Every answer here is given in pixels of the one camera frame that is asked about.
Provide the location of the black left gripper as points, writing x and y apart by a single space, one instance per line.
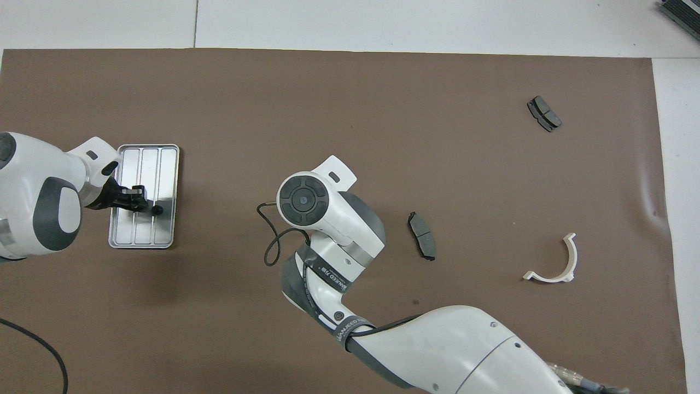
112 200

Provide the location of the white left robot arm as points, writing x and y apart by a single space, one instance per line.
33 180

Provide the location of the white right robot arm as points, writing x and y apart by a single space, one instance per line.
465 350

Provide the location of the silver metal tray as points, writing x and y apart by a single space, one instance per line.
164 169

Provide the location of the brown table mat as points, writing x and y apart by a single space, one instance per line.
328 109

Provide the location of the long dark grey brake pad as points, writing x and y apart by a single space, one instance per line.
421 232

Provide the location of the short dark grey brake pad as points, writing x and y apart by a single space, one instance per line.
544 113

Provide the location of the grey ribbed device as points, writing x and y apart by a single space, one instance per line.
681 11

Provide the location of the white curved plastic bracket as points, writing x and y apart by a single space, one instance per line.
555 279

